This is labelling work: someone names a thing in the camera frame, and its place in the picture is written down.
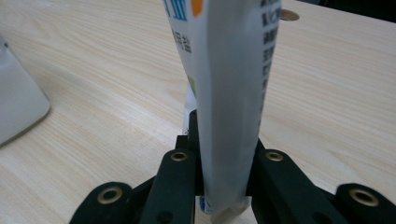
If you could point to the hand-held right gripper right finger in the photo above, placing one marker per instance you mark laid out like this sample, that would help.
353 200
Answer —
280 186

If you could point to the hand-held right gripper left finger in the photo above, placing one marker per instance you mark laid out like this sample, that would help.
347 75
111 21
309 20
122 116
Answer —
177 186

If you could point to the white and blue bag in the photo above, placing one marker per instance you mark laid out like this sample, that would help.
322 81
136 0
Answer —
230 93

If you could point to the clear jar with grey lid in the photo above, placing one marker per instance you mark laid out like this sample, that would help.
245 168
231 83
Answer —
18 102

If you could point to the black table grommet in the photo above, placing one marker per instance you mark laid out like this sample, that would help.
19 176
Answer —
289 15

